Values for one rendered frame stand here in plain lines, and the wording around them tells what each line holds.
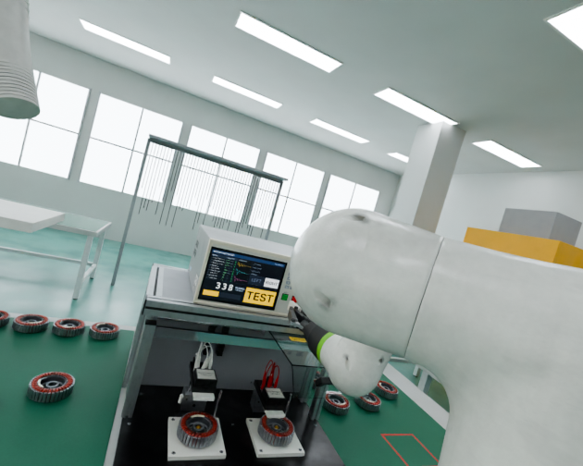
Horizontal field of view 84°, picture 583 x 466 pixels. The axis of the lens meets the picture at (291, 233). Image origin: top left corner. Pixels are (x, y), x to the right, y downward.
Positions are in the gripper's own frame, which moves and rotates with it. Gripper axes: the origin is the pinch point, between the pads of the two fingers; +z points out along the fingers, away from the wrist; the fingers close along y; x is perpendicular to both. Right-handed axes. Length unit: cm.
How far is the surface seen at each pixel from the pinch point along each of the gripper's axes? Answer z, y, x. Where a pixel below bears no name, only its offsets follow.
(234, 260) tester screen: 9.6, -19.8, 9.5
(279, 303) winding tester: 9.6, -0.8, -1.9
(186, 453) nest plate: -9.5, -23.6, -39.5
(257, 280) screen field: 9.5, -10.6, 4.5
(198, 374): 3.9, -22.8, -25.5
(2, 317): 58, -88, -38
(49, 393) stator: 14, -60, -39
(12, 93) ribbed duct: 70, -105, 44
